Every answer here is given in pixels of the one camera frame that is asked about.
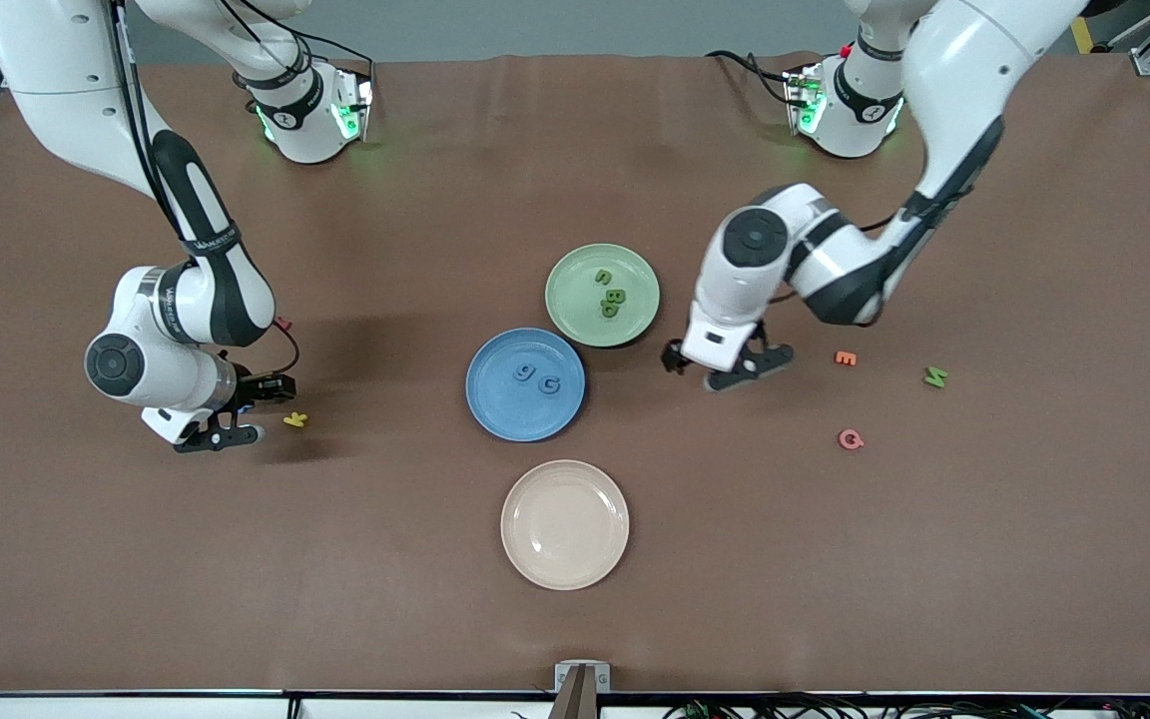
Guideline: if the white table edge strip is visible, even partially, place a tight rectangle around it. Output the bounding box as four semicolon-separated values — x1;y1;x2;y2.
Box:
0;696;556;719

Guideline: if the black right arm base cable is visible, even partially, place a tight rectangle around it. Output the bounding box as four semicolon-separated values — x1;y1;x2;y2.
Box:
290;36;377;76

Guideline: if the black cable bundle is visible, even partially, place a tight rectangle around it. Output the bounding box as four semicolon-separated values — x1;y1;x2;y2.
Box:
660;689;1150;719

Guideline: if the blue plate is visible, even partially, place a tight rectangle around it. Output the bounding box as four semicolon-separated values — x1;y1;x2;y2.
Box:
465;328;587;443

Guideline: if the green plate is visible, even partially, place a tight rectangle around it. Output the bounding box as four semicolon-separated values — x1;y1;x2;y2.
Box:
545;244;662;350

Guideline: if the brown camera support post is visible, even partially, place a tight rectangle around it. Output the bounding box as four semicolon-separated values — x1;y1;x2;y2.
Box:
547;663;603;719

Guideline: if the brown table cover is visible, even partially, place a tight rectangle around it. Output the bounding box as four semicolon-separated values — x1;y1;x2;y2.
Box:
0;52;1150;697

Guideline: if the black left arm base cable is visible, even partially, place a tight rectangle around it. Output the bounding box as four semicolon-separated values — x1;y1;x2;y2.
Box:
705;47;798;106

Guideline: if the black arm base cable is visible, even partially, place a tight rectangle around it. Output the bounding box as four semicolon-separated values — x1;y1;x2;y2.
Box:
705;47;798;106
290;36;377;76

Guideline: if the gray camera mount bracket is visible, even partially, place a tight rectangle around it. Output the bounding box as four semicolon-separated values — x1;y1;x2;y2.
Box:
554;660;612;693

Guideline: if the beige plate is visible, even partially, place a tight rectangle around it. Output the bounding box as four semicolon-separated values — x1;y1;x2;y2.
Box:
500;459;631;591

